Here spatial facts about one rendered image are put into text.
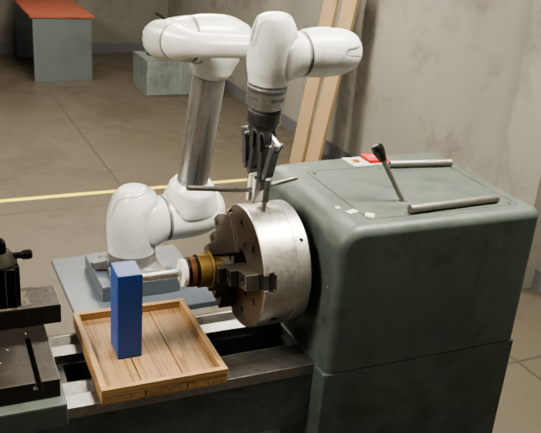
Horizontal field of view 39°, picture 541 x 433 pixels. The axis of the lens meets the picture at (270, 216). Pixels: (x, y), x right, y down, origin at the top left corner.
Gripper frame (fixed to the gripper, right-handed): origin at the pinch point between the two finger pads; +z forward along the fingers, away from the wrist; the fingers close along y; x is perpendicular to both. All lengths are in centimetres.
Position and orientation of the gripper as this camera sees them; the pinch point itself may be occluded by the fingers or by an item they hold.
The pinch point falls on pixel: (255, 187)
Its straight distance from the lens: 182.8
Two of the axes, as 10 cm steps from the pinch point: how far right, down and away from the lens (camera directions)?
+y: 6.4, 4.2, -6.5
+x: 7.6, -2.2, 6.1
